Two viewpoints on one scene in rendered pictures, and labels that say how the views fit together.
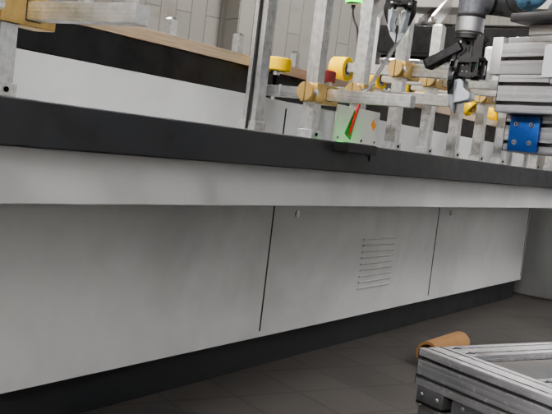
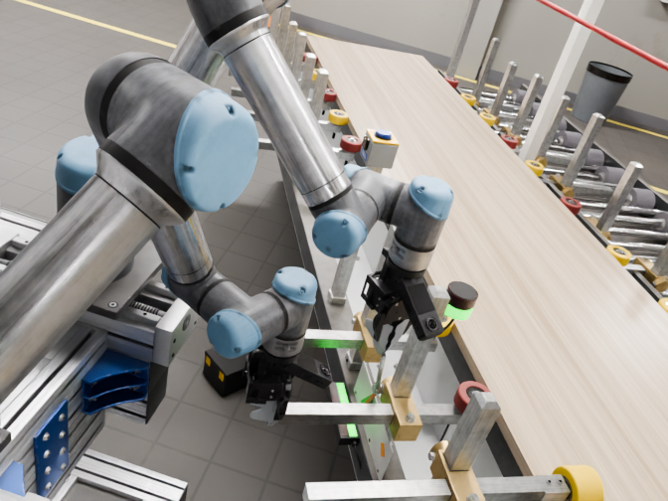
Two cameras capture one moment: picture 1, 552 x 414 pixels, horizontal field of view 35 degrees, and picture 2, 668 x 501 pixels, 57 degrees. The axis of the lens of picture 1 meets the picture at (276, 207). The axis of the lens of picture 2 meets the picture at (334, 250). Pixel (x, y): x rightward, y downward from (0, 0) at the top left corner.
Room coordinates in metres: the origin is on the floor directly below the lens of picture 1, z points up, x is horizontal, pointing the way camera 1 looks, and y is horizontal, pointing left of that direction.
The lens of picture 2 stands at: (2.91, -1.08, 1.77)
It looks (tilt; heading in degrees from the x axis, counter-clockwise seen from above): 32 degrees down; 128
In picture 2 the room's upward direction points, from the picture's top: 15 degrees clockwise
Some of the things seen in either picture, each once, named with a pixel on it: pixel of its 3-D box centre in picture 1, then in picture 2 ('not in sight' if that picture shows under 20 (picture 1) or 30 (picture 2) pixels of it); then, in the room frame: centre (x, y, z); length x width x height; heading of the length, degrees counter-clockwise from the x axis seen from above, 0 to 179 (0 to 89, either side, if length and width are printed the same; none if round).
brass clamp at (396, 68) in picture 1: (403, 71); (455, 482); (2.71, -0.34, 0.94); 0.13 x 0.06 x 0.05; 147
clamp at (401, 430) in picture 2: (361, 94); (400, 407); (2.50, -0.21, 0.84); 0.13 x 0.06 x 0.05; 147
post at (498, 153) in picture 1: (503, 117); not in sight; (3.53, -0.87, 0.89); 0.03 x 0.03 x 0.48; 57
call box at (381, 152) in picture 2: not in sight; (379, 150); (2.05, 0.08, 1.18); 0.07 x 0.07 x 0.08; 57
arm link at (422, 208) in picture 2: not in sight; (422, 212); (2.44, -0.28, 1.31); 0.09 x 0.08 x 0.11; 27
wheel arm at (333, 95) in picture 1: (336, 96); (351, 340); (2.28, -0.12, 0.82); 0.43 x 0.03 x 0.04; 57
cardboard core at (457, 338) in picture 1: (443, 347); not in sight; (2.99, -0.64, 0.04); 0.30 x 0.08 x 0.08; 147
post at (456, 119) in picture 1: (458, 101); not in sight; (3.11, -0.60, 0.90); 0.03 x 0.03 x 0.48; 57
